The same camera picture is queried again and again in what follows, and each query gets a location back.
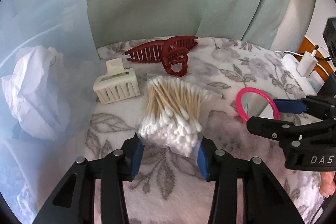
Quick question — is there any white power strip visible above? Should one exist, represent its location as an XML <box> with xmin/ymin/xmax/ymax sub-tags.
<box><xmin>276</xmin><ymin>50</ymin><xmax>325</xmax><ymax>96</ymax></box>

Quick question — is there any crumpled white paper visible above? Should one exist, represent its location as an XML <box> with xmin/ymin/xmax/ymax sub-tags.
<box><xmin>1</xmin><ymin>46</ymin><xmax>70</xmax><ymax>140</ymax></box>

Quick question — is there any pink round pocket mirror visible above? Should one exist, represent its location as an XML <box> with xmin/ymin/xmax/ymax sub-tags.
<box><xmin>235</xmin><ymin>88</ymin><xmax>280</xmax><ymax>122</ymax></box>

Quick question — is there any cream hair claw clip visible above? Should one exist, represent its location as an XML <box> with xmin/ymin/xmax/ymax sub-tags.
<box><xmin>93</xmin><ymin>58</ymin><xmax>140</xmax><ymax>105</ymax></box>

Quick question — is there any person's hand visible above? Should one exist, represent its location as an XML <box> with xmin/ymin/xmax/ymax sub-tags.
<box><xmin>319</xmin><ymin>172</ymin><xmax>335</xmax><ymax>198</ymax></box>

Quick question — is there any bag of cotton swabs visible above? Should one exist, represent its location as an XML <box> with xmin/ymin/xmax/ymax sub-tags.
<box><xmin>137</xmin><ymin>74</ymin><xmax>222</xmax><ymax>157</ymax></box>

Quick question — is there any floral white blanket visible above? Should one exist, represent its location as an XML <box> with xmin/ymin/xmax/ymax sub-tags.
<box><xmin>85</xmin><ymin>38</ymin><xmax>323</xmax><ymax>223</ymax></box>

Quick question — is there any clear plastic storage bin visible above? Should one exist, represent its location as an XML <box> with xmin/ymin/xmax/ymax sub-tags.
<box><xmin>1</xmin><ymin>0</ymin><xmax>100</xmax><ymax>223</ymax></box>

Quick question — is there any white charger plug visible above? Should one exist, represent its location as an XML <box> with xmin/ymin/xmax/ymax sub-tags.
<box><xmin>296</xmin><ymin>50</ymin><xmax>318</xmax><ymax>77</ymax></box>

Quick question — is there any black power adapter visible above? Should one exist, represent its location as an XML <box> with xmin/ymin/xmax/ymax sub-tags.
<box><xmin>323</xmin><ymin>18</ymin><xmax>336</xmax><ymax>67</ymax></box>

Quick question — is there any dark red hair claw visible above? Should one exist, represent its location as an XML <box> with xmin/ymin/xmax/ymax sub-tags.
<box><xmin>125</xmin><ymin>35</ymin><xmax>198</xmax><ymax>77</ymax></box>

